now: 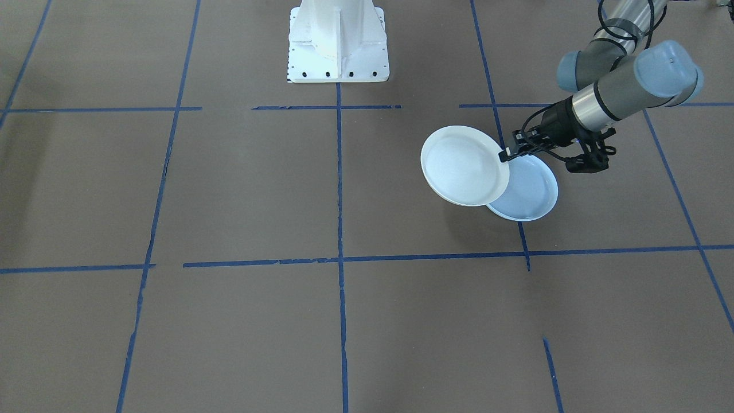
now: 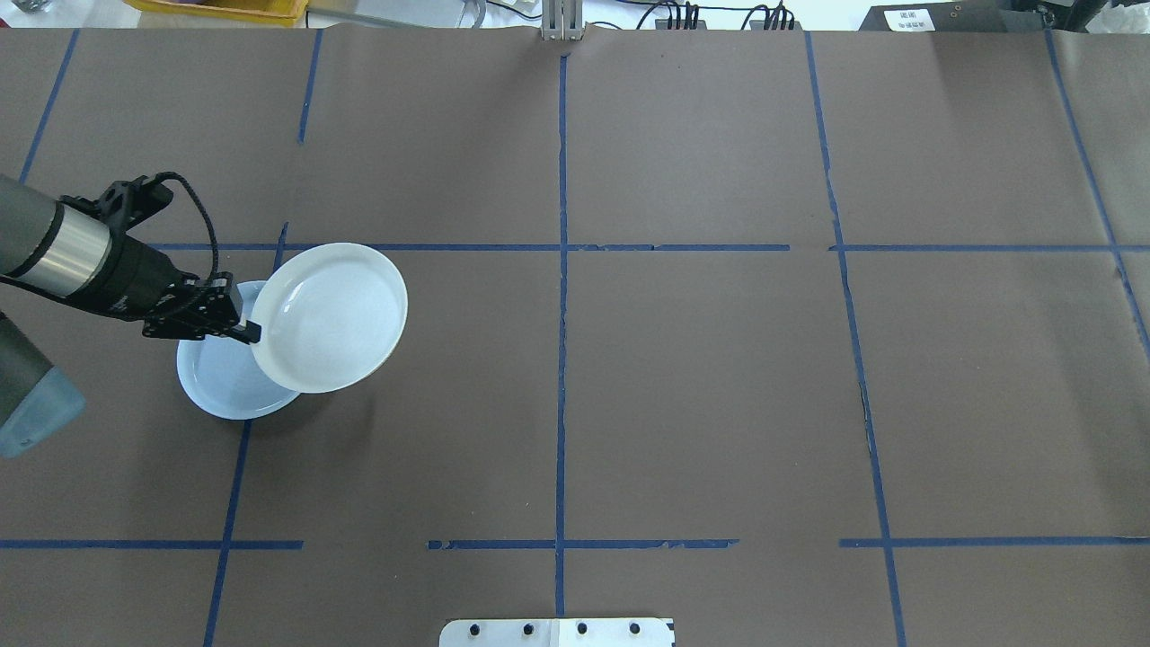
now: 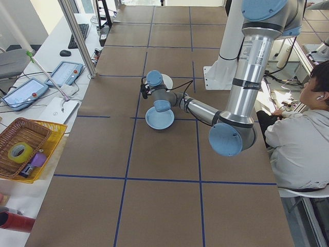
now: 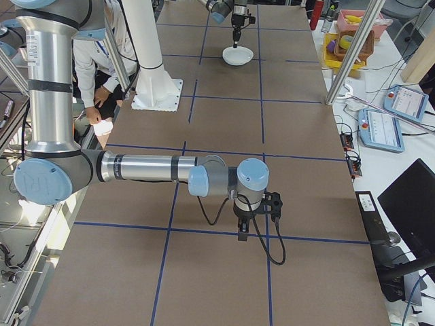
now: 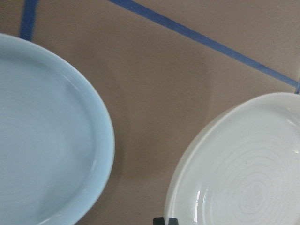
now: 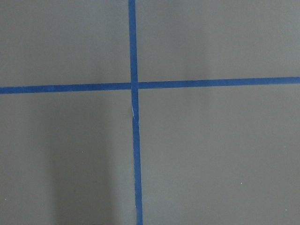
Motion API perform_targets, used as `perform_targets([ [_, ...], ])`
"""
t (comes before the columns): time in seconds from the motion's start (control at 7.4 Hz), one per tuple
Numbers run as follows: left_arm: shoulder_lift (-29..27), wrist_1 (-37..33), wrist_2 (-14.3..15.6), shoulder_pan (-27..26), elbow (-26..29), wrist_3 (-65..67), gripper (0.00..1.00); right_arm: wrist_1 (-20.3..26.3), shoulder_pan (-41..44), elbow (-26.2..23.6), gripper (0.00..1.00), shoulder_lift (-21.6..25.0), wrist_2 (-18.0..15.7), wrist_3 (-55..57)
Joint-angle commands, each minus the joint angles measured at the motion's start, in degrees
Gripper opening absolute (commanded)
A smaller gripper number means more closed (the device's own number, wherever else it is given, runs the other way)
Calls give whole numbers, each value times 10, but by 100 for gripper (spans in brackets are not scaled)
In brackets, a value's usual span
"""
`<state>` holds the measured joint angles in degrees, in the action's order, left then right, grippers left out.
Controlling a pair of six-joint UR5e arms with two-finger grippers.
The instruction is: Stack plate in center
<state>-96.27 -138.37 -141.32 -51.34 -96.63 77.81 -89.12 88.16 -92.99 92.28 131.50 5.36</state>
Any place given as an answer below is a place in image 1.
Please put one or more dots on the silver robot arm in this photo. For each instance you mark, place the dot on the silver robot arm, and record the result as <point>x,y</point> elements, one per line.
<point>631,86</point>

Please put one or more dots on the light blue round plate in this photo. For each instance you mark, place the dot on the light blue round plate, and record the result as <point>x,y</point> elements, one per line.
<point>530,192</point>
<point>461,166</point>

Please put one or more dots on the white pedestal column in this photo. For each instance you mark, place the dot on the white pedestal column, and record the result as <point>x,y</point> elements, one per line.
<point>338,40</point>

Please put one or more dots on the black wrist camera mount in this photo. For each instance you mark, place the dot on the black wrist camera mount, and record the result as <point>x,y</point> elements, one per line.
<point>590,158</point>

